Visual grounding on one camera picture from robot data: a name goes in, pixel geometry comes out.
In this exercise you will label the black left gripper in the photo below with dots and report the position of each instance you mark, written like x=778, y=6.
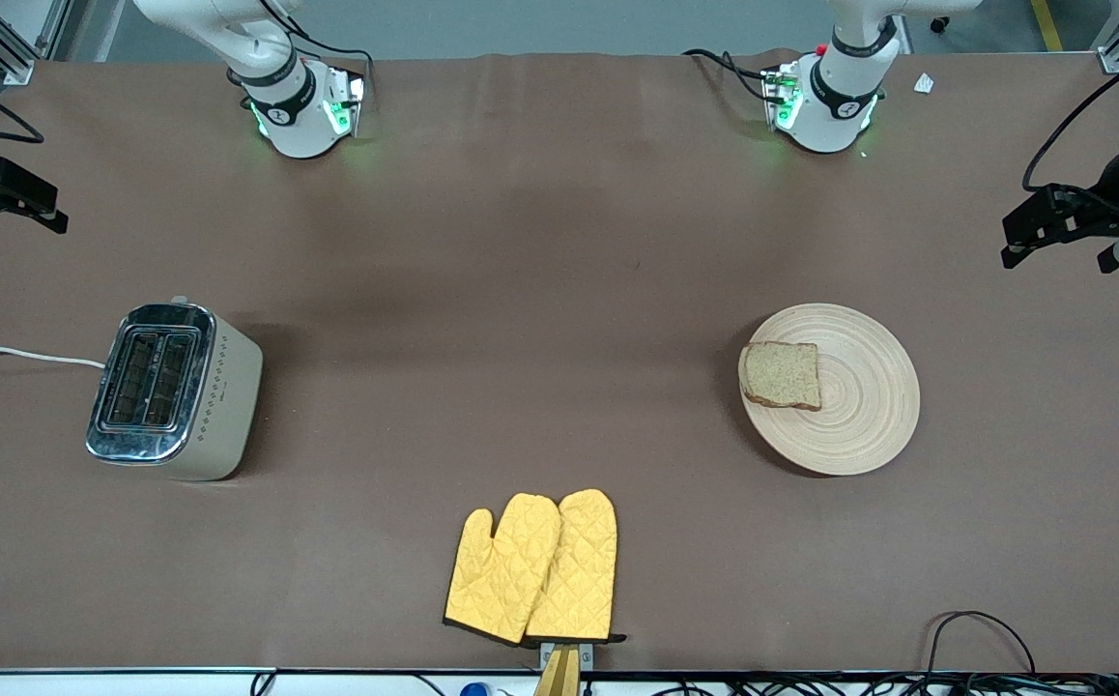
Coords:
x=1104, y=200

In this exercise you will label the round wooden plate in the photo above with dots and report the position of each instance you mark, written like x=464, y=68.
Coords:
x=859, y=406

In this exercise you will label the brown bread slice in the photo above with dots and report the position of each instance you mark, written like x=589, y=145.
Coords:
x=780, y=375

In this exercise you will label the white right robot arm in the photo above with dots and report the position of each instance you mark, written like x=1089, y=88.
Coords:
x=294, y=116

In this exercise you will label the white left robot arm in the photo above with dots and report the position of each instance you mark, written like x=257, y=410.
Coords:
x=835, y=97

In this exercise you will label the chrome and cream toaster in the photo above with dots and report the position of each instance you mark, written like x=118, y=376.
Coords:
x=173, y=387

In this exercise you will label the white paper scrap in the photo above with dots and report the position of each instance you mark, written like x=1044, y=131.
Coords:
x=924, y=84

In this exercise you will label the black caster wheel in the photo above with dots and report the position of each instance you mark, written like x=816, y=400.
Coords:
x=939, y=22

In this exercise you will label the brown table cover mat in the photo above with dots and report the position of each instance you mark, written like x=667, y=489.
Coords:
x=559, y=242

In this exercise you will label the yellow quilted oven mitt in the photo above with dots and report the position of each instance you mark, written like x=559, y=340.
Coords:
x=497, y=580
x=579, y=570

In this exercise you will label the blue round object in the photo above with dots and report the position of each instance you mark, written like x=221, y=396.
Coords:
x=473, y=690

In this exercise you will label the grey metal bracket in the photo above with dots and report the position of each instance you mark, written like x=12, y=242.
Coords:
x=587, y=655

